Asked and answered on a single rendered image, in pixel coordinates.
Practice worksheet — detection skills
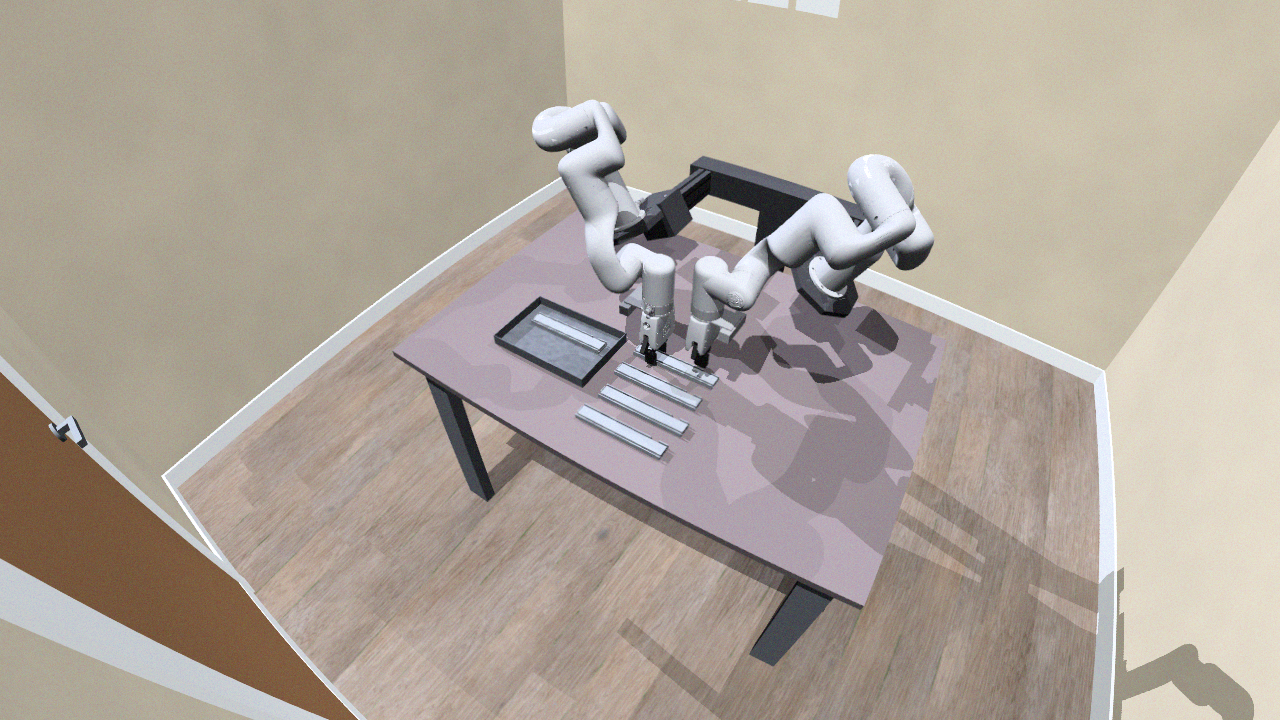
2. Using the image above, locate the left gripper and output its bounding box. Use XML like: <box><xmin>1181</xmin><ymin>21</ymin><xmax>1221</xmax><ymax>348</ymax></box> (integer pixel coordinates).
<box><xmin>685</xmin><ymin>313</ymin><xmax>721</xmax><ymax>368</ymax></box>

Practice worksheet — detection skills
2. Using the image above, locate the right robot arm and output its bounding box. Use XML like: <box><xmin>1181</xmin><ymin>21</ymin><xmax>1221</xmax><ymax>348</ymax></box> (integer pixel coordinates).
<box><xmin>532</xmin><ymin>100</ymin><xmax>675</xmax><ymax>316</ymax></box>

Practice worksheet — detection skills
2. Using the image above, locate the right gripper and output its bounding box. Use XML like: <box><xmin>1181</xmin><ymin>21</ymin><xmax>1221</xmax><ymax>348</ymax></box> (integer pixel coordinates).
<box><xmin>639</xmin><ymin>304</ymin><xmax>675</xmax><ymax>366</ymax></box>

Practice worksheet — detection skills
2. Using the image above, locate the white drawer slide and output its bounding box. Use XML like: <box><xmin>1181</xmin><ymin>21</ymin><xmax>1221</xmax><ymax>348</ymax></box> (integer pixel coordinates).
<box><xmin>531</xmin><ymin>313</ymin><xmax>607</xmax><ymax>354</ymax></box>
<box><xmin>575</xmin><ymin>404</ymin><xmax>668</xmax><ymax>460</ymax></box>
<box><xmin>598</xmin><ymin>384</ymin><xmax>689</xmax><ymax>437</ymax></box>
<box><xmin>614</xmin><ymin>363</ymin><xmax>701</xmax><ymax>411</ymax></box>
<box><xmin>634</xmin><ymin>345</ymin><xmax>719</xmax><ymax>389</ymax></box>

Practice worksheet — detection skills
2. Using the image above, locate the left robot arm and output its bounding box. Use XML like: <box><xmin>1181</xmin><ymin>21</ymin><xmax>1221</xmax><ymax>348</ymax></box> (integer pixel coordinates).
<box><xmin>691</xmin><ymin>155</ymin><xmax>934</xmax><ymax>345</ymax></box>

